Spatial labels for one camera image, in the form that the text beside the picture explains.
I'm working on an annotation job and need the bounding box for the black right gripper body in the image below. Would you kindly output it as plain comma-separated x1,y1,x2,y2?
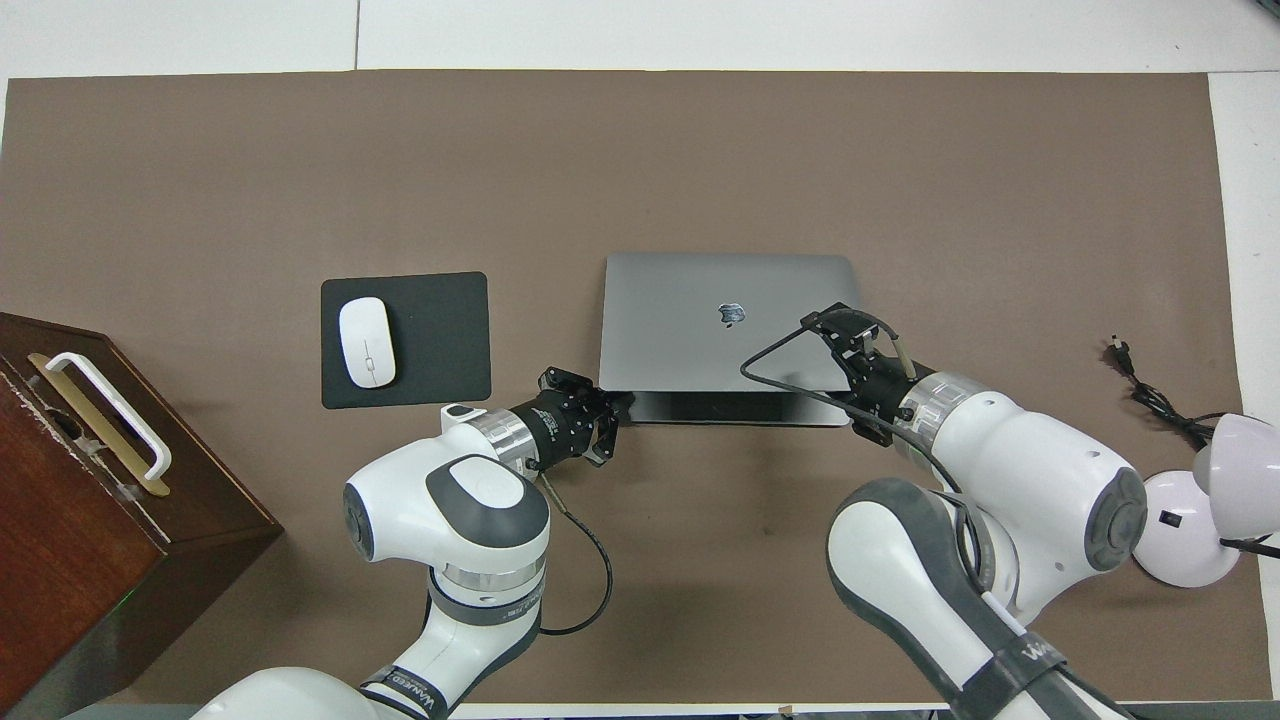
800,303,919,447

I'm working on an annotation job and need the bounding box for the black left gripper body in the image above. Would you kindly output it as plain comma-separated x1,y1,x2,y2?
510,367,613,471

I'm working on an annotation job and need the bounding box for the silver laptop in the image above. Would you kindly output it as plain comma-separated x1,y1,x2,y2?
598,252,863,428

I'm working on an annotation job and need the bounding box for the black mouse pad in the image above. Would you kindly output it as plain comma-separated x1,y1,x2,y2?
320,271,493,410

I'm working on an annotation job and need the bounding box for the white computer mouse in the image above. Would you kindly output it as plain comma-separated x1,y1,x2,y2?
338,297,397,389

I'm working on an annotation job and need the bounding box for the white desk lamp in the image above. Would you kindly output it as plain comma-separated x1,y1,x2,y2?
1133,413,1280,589

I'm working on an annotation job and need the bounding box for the brown table mat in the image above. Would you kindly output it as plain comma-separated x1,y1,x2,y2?
0,69,1273,706

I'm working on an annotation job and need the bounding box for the dark wooden box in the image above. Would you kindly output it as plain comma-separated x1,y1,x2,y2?
0,312,285,716

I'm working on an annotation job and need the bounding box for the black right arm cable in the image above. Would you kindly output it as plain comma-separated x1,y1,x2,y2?
740,325,993,601

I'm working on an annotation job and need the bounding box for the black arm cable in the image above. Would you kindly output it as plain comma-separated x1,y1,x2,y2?
740,325,993,601
538,475,614,637

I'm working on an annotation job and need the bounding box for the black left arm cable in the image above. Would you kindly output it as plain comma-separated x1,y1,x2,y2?
538,475,614,637

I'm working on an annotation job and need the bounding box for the black lamp power cable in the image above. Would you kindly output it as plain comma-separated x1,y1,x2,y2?
1108,337,1280,559

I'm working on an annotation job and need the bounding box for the white box handle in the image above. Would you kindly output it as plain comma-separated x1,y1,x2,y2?
45,351,173,483

